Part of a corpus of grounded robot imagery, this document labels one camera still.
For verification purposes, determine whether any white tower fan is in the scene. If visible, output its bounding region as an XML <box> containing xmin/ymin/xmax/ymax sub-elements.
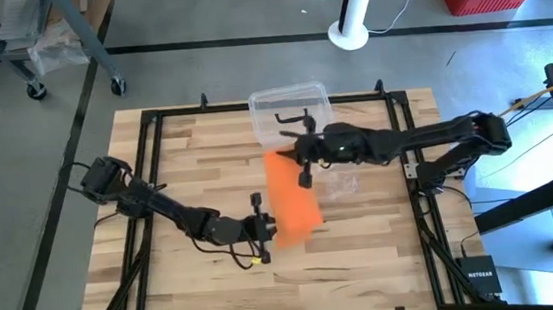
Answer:
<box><xmin>324</xmin><ymin>0</ymin><xmax>388</xmax><ymax>54</ymax></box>

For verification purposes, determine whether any clear plastic storage bin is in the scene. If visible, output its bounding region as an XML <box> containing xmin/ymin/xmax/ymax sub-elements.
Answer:
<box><xmin>245</xmin><ymin>79</ymin><xmax>340</xmax><ymax>154</ymax></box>

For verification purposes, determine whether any black Netgear network switch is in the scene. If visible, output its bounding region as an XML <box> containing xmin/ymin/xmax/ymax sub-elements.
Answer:
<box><xmin>454</xmin><ymin>253</ymin><xmax>503</xmax><ymax>299</ymax></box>

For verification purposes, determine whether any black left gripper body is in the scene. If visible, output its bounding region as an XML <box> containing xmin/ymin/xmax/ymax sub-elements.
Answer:
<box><xmin>238</xmin><ymin>190</ymin><xmax>281</xmax><ymax>267</ymax></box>

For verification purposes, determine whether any brown cardboard sheet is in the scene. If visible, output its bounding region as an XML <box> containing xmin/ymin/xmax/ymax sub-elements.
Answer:
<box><xmin>44</xmin><ymin>0</ymin><xmax>119</xmax><ymax>35</ymax></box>

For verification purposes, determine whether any black cable with yellow tag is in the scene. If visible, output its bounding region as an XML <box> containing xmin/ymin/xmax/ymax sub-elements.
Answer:
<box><xmin>182</xmin><ymin>225</ymin><xmax>267</xmax><ymax>275</ymax></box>

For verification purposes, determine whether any black metal table frame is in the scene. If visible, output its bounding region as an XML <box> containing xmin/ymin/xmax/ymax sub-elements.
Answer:
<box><xmin>0</xmin><ymin>63</ymin><xmax>553</xmax><ymax>310</ymax></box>

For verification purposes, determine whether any orange elastic bandage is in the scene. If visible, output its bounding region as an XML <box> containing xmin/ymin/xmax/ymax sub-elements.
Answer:
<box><xmin>261</xmin><ymin>145</ymin><xmax>328</xmax><ymax>251</ymax></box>

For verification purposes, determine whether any grey metal wheeled cart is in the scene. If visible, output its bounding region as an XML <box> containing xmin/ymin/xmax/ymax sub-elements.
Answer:
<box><xmin>0</xmin><ymin>0</ymin><xmax>128</xmax><ymax>108</ymax></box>

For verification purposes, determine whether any clear plastic bag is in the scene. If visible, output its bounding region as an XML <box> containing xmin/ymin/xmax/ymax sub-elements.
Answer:
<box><xmin>315</xmin><ymin>165</ymin><xmax>362</xmax><ymax>203</ymax></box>

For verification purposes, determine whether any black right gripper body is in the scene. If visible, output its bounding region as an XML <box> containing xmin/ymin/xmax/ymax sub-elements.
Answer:
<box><xmin>290</xmin><ymin>106</ymin><xmax>355</xmax><ymax>190</ymax></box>

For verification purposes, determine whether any clear plastic wrap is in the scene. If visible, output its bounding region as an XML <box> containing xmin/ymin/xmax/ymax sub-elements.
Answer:
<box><xmin>26</xmin><ymin>18</ymin><xmax>92</xmax><ymax>77</ymax></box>

